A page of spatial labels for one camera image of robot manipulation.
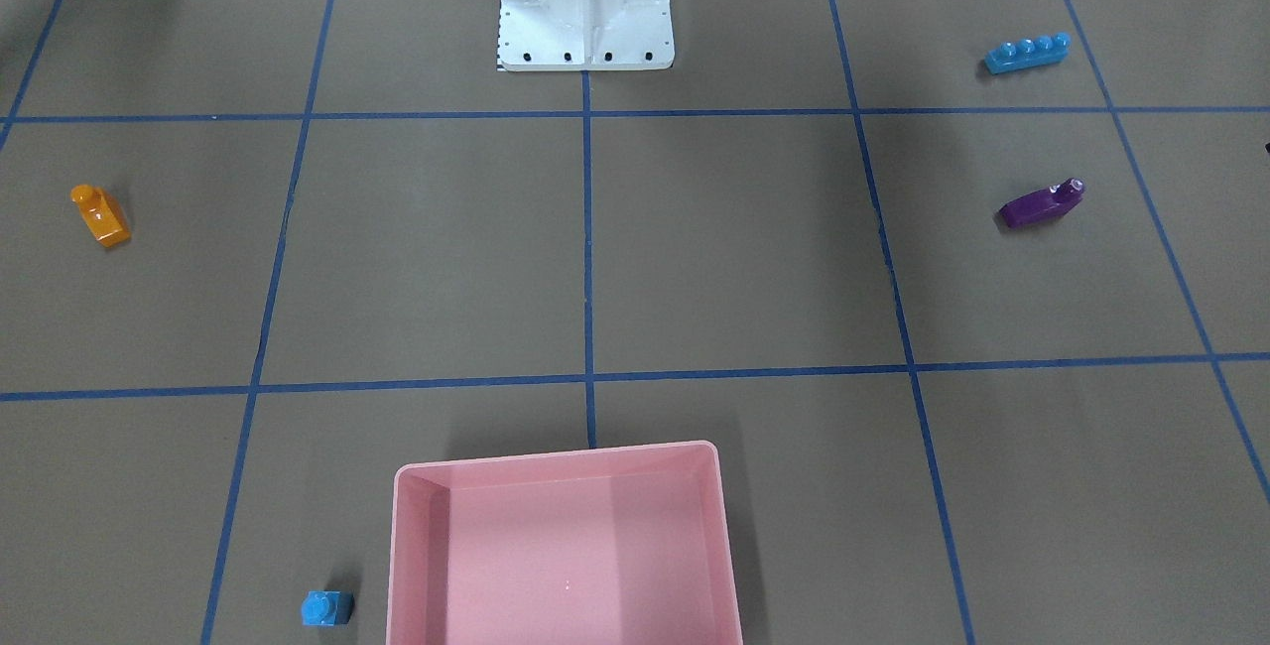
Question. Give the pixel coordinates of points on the orange sloped block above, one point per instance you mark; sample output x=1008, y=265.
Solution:
x=102, y=215

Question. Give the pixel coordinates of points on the purple sloped block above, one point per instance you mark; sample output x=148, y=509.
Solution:
x=1047, y=204

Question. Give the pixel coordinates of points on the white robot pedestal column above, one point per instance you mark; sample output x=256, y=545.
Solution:
x=585, y=35

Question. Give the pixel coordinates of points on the small blue single-stud block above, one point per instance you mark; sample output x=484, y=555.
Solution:
x=326, y=608

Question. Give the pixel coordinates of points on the long blue four-stud block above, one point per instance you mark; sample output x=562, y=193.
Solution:
x=1028, y=52

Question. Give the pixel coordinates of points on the pink plastic box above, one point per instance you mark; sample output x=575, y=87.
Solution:
x=607, y=546

